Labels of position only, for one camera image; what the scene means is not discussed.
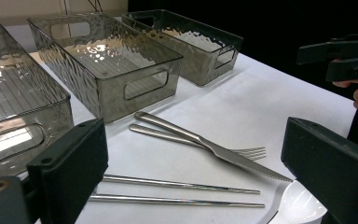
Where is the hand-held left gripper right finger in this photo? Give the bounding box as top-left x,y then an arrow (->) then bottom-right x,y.
281,117 -> 358,224

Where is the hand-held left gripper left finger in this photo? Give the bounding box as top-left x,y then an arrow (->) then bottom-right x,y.
27,118 -> 109,224

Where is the white spoon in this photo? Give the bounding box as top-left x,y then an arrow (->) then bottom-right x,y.
257,180 -> 328,224

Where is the smoky clear plastic bin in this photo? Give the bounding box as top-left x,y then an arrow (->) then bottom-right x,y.
121,8 -> 244,87
0,22 -> 75,181
27,12 -> 184,124

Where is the steel fork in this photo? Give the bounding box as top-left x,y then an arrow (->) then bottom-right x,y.
129,123 -> 267,161

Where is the steel table knife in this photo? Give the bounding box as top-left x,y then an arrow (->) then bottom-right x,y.
133,111 -> 293,183

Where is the white table sheet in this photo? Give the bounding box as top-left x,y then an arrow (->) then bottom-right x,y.
4,24 -> 358,224

